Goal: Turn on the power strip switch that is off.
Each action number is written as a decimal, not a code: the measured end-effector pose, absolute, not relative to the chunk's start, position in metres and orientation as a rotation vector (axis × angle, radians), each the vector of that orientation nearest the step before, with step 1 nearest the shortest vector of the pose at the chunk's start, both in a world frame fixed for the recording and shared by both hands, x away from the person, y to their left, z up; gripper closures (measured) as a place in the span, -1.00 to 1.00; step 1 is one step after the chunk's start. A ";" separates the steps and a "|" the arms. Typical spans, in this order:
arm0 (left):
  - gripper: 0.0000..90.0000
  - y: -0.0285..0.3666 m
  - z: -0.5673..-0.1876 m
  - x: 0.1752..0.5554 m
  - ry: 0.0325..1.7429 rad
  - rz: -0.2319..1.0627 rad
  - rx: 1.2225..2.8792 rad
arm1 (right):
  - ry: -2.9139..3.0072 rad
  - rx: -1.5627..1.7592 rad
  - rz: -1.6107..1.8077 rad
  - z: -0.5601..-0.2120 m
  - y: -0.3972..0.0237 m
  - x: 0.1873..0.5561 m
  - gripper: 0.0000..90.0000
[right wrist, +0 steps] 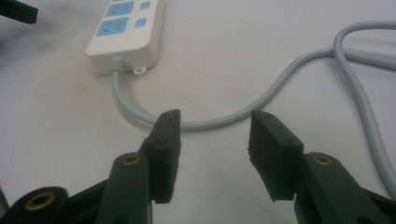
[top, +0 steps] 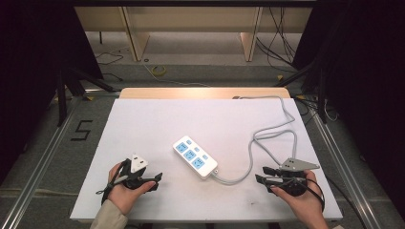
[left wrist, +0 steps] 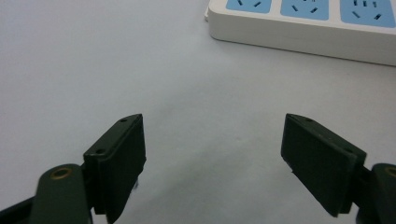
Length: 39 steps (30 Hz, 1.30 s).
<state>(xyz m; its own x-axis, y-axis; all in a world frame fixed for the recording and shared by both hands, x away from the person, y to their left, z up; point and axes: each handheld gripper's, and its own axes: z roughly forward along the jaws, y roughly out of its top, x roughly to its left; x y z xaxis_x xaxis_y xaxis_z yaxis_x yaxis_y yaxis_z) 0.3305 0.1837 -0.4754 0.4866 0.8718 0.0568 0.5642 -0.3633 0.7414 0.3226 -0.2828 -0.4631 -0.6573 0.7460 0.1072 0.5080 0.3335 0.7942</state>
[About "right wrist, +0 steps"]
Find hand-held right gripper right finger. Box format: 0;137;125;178
247;109;394;224

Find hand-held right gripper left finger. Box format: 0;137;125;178
94;108;182;224

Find grey power cable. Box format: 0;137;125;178
111;21;396;201

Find white power strip blue sockets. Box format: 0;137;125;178
85;0;166;77

